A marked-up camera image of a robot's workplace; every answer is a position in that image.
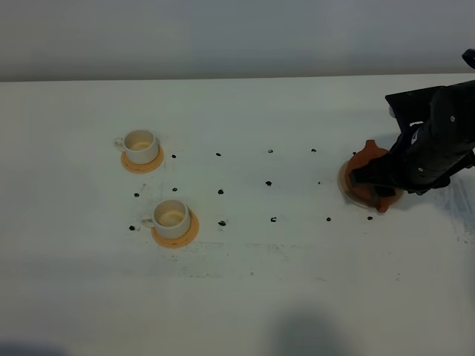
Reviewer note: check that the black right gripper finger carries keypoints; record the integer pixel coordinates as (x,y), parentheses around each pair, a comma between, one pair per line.
(381,192)
(377,172)

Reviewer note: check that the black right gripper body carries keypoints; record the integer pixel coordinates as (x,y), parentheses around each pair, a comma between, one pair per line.
(437,133)

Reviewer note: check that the brown clay teapot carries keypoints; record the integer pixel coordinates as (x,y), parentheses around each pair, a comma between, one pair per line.
(370,151)

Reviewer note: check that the cream round teapot coaster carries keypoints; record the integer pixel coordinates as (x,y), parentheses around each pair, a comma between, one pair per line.
(353,198)

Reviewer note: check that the near orange round coaster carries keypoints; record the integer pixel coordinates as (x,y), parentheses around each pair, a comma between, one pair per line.
(182,241)

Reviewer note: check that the orange round coaster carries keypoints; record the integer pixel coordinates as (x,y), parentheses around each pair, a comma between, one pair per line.
(182,241)
(141,169)

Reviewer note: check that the near white teacup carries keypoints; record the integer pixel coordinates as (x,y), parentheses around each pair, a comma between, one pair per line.
(171,219)

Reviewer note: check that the white teacup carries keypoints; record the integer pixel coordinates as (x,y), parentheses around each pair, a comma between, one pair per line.
(140,146)
(171,219)

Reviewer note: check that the far white teacup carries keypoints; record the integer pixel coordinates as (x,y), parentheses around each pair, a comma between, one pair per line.
(140,146)

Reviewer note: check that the far orange round coaster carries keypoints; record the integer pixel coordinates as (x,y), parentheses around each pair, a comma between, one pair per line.
(141,169)

